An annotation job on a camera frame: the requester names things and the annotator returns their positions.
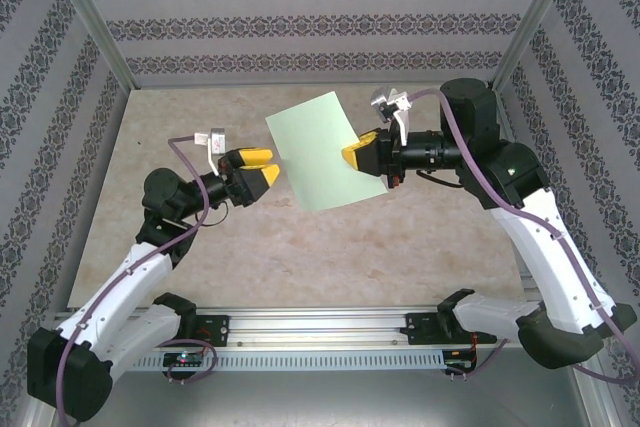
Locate left gripper thin black cable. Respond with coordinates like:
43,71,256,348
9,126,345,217
193,196,230,229

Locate aluminium frame post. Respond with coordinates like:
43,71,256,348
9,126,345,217
491,0,586,93
38,0,137,92

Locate aluminium side rails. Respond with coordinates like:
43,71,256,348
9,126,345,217
519,270,546,304

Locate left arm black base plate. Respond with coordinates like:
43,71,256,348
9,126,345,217
192,314,231,350

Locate light green paper sheet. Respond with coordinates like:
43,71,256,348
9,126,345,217
264,91,390,213

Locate beige marble pattern board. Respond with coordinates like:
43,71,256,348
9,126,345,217
66,85,526,309

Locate gripper thin black cable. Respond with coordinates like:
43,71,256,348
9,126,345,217
414,169,467,189
193,196,230,229

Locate long aluminium mounting rail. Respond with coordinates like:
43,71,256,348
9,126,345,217
47,304,531,351

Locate slotted grey cable duct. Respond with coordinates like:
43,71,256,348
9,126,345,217
127,350,446,372

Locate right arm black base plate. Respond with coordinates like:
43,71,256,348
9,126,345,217
405,311,497,347

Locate grey metal sheet panel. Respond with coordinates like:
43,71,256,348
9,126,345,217
99,369,601,427

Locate right gripper thin black cable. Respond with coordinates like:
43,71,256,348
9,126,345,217
414,169,467,189

